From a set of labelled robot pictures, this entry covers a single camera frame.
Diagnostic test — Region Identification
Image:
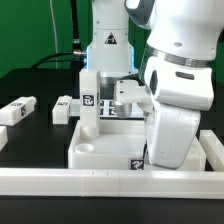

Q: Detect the white thin cable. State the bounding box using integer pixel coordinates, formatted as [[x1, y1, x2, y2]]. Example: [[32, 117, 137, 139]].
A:
[[49, 0, 59, 70]]

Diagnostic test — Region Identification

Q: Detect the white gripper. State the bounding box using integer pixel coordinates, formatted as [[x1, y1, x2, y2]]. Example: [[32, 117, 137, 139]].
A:
[[145, 102, 201, 169]]

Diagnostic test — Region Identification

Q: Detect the white front fence rail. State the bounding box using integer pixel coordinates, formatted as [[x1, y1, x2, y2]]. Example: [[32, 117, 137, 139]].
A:
[[0, 168, 224, 199]]

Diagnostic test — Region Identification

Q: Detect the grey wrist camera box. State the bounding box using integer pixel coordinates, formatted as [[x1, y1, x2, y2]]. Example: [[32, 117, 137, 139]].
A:
[[114, 80, 152, 119]]

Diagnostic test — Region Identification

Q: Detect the white desk top tray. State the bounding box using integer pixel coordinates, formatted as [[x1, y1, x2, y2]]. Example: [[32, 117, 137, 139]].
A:
[[68, 120, 206, 171]]

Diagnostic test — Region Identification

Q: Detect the white U-shaped marker base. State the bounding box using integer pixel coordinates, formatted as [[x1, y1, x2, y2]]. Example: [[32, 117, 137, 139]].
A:
[[70, 99, 143, 119]]

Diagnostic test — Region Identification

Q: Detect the white fence rail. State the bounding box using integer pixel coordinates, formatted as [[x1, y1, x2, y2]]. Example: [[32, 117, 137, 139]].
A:
[[199, 130, 224, 172], [0, 168, 224, 199]]

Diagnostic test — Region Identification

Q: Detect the white right fence rail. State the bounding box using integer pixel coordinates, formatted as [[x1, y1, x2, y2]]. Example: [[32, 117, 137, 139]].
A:
[[199, 130, 224, 172]]

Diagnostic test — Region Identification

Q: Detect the black cable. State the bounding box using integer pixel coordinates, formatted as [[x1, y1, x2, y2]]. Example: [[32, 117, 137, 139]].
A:
[[30, 0, 88, 70]]

